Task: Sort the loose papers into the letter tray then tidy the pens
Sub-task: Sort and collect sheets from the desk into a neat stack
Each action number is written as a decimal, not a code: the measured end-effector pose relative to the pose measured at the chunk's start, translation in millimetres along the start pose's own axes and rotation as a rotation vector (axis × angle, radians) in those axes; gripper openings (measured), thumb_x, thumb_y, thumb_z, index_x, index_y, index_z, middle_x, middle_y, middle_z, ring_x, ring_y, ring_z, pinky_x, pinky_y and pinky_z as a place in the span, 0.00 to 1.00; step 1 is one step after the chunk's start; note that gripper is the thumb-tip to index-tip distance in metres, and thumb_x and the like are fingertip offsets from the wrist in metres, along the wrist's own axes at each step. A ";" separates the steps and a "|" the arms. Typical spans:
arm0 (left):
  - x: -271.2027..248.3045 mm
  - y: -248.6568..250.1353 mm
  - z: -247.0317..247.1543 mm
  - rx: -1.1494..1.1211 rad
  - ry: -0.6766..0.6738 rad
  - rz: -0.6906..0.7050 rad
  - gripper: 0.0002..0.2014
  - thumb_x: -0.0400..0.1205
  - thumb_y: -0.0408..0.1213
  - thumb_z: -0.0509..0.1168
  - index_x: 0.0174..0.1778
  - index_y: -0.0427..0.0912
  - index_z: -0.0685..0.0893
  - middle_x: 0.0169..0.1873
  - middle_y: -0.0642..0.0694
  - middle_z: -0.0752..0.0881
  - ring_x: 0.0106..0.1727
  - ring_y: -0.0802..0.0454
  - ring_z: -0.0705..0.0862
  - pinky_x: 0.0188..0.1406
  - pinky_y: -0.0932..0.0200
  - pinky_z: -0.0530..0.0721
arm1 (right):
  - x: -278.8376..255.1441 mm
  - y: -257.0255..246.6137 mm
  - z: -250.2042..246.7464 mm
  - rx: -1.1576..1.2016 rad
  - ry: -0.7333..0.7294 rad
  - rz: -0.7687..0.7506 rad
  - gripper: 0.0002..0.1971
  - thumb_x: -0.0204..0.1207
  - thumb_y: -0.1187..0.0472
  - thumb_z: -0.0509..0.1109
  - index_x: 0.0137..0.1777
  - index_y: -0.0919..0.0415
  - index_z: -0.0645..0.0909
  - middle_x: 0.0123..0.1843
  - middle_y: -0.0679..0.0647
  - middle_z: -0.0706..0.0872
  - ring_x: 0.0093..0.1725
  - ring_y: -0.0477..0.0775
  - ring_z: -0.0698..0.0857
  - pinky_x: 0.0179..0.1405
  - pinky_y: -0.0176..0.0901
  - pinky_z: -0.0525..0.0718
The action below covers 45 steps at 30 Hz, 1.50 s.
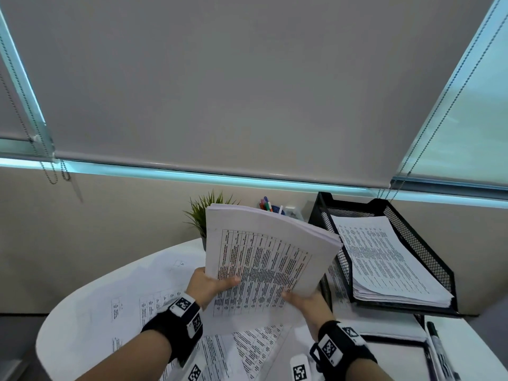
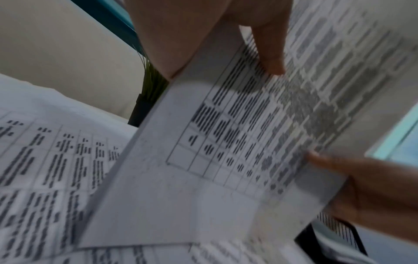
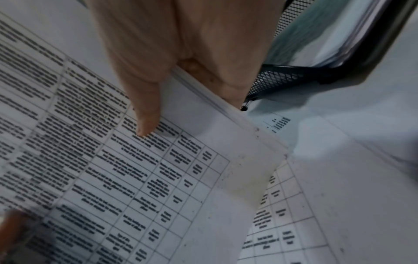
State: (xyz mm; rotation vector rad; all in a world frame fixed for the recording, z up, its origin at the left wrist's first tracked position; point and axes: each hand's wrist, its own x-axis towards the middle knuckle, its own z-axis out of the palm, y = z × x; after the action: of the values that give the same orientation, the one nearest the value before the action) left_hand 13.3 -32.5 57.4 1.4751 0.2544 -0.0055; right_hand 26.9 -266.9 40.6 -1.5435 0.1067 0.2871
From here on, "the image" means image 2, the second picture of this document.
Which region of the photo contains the person's right hand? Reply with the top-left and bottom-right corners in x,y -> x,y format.
307,150 -> 418,246

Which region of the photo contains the person's left hand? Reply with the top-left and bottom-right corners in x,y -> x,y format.
122,0 -> 293,81

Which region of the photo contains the black mesh paper tray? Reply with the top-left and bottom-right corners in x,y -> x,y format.
293,211 -> 370,264

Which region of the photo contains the printed paper bundle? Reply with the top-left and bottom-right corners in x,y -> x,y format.
76,0 -> 418,248

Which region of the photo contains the pile of papers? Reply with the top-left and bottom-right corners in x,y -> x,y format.
0,73 -> 314,264

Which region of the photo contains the potted green plant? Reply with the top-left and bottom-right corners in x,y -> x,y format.
127,43 -> 171,127

